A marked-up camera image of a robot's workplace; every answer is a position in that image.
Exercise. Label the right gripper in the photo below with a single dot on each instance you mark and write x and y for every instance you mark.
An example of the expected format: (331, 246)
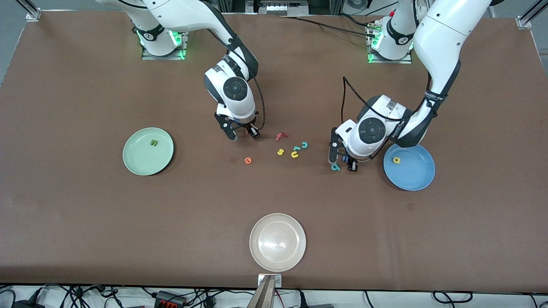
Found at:
(248, 127)

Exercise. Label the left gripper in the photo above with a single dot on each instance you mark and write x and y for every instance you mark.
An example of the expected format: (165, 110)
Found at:
(352, 164)

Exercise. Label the blue plate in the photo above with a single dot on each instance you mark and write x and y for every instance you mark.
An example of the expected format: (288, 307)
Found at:
(413, 173)

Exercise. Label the black power strip red switches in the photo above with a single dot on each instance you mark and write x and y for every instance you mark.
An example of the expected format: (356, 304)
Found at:
(169, 299)

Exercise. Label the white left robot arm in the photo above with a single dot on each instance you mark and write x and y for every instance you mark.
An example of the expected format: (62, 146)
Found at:
(441, 38)

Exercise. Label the white plate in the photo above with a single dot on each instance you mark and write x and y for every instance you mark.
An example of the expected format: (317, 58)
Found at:
(277, 242)

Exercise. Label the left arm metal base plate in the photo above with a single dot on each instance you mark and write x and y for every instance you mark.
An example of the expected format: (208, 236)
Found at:
(406, 61)

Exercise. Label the grey electrical box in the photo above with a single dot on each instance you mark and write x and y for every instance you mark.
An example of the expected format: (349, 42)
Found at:
(278, 8)

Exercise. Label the red letter f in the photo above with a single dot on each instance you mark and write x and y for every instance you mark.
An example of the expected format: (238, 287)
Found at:
(279, 137)

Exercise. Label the brown table cover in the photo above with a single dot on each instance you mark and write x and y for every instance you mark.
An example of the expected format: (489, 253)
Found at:
(85, 222)

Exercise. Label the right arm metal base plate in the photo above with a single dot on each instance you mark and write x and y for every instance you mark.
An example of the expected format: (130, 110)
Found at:
(185, 42)

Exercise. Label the aluminium camera mount bar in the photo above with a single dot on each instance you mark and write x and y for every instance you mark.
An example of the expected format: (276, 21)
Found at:
(265, 295)

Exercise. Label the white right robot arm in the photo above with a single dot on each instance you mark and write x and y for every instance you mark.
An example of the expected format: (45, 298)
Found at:
(180, 13)

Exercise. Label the green plate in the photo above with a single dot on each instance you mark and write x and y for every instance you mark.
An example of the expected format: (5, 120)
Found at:
(147, 158)

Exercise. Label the aluminium frame post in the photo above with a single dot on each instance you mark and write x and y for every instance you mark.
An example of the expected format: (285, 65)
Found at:
(531, 17)
(32, 13)

